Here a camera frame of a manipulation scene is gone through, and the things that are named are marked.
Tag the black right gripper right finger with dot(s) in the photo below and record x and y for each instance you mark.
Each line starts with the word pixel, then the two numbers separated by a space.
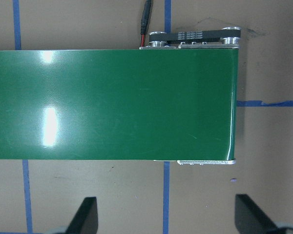
pixel 249 218

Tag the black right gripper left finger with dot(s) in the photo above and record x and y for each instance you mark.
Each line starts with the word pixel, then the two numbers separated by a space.
pixel 85 220

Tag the green conveyor belt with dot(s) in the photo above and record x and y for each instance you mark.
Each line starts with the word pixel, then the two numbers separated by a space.
pixel 173 100

